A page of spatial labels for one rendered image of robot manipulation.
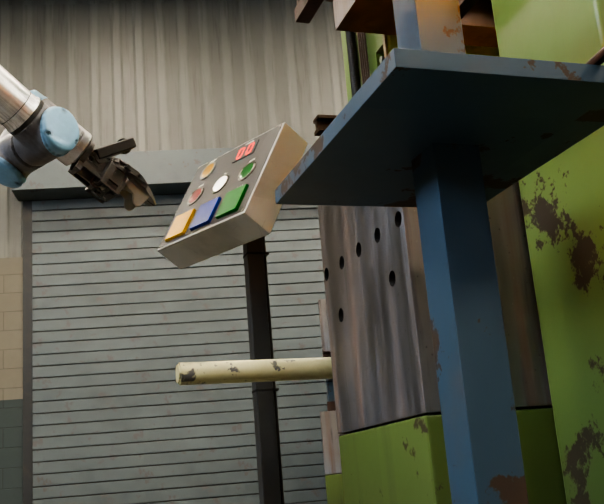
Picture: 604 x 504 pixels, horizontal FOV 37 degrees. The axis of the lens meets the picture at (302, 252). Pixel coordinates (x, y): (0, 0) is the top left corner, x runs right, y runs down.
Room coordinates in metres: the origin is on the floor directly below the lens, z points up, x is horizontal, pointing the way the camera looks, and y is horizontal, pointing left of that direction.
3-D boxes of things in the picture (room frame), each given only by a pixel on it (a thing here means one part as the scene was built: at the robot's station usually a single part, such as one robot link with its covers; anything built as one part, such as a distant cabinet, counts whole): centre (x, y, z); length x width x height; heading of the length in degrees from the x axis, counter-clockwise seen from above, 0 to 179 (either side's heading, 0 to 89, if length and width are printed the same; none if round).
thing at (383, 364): (1.56, -0.36, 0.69); 0.56 x 0.38 x 0.45; 108
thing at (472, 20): (1.60, -0.38, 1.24); 0.30 x 0.07 x 0.06; 108
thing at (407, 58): (0.99, -0.18, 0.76); 0.40 x 0.30 x 0.02; 19
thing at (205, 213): (1.96, 0.21, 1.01); 0.07 x 0.05 x 0.07; 43
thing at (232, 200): (1.89, 0.14, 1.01); 0.07 x 0.05 x 0.07; 43
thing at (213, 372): (1.84, 0.06, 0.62); 0.44 x 0.05 x 0.05; 108
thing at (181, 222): (2.04, 0.28, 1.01); 0.07 x 0.05 x 0.07; 43
